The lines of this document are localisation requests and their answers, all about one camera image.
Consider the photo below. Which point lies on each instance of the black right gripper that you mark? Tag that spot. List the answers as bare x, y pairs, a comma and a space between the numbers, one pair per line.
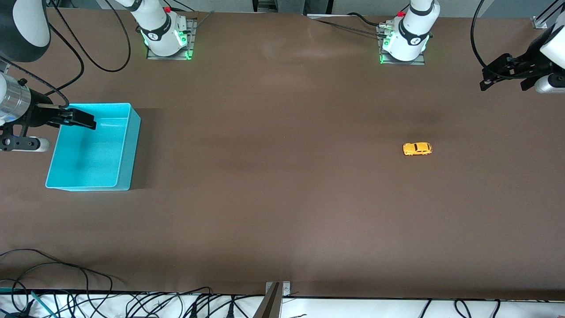
40, 114

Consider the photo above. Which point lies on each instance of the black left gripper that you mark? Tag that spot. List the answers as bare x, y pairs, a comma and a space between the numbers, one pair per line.
531, 66

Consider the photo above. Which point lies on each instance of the yellow toy beetle car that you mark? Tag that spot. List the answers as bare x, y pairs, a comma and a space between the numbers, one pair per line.
417, 149

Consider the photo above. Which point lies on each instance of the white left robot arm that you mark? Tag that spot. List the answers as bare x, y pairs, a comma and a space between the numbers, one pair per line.
410, 31

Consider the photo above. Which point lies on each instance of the turquoise plastic bin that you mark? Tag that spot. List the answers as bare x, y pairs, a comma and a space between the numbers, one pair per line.
92, 163

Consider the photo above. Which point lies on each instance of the person in grey clothes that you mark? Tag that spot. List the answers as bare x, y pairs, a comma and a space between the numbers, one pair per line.
304, 5

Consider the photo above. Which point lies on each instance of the black power plug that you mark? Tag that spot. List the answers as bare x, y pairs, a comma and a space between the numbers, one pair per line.
192, 311
230, 310

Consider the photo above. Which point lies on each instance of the aluminium frame profile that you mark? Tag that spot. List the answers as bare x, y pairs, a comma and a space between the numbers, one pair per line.
539, 22

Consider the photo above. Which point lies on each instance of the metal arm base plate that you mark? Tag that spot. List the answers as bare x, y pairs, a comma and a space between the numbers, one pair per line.
187, 44
419, 61

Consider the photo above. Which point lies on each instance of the grey camera pole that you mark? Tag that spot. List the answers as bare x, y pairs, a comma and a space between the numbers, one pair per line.
269, 307

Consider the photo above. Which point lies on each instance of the small metal mounting bracket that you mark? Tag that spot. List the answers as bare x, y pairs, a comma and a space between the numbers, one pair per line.
287, 288

